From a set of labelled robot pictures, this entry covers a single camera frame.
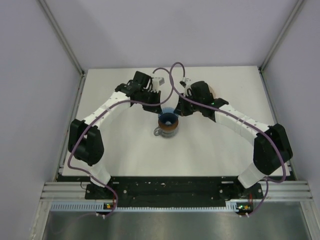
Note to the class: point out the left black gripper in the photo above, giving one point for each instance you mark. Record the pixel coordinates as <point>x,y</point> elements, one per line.
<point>154,108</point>

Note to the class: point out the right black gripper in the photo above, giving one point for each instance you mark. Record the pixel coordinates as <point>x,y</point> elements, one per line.
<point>181,109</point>

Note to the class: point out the blue glass dripper cone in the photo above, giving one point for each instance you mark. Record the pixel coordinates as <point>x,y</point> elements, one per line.
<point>167,116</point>

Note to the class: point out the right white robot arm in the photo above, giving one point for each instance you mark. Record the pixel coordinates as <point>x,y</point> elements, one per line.
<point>271,146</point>

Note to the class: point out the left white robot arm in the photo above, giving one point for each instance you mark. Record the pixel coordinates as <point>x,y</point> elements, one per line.
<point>85,142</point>

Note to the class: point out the orange coffee filter box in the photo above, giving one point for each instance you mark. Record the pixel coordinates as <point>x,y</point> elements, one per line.
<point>214,95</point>

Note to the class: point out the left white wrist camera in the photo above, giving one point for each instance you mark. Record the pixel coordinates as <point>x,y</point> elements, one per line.
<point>156,83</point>

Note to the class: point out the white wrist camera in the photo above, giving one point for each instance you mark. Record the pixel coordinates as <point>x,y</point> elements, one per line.
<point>186,83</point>
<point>156,83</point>

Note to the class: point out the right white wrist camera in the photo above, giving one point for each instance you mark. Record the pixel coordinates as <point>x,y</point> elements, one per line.
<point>186,83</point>

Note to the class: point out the grey slotted cable duct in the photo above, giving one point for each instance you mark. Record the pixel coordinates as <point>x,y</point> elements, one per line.
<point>59,206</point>

